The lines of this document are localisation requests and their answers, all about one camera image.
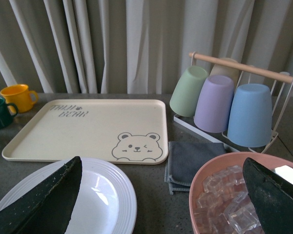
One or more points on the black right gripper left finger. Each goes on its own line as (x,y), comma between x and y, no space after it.
(48,207)

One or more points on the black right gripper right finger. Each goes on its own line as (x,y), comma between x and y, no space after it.
(272,197)

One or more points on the white ribbed plate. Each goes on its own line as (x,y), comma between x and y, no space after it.
(106,202)

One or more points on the clear ice cubes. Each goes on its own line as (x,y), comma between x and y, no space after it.
(224,206)

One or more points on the pink bowl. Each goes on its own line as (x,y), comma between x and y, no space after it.
(221,162)

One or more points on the blue plastic cup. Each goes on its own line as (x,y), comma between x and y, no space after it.
(250,122)

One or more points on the dark green mug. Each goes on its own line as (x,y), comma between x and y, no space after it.
(6,118)

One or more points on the grey folded cloth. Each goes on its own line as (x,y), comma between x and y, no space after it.
(185,159)

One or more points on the purple plastic cup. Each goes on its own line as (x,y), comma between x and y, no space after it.
(214,104)

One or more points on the cream bear tray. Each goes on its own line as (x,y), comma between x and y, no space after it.
(123,131)

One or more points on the yellow mug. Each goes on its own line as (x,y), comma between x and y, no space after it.
(21,96)

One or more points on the green plastic cup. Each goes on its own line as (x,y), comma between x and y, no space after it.
(186,93)

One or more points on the beige plastic cup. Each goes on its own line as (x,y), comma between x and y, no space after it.
(226,71)

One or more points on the grey white curtain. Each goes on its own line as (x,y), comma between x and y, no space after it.
(135,46)

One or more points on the wooden rack handle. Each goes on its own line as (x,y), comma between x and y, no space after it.
(243,67)

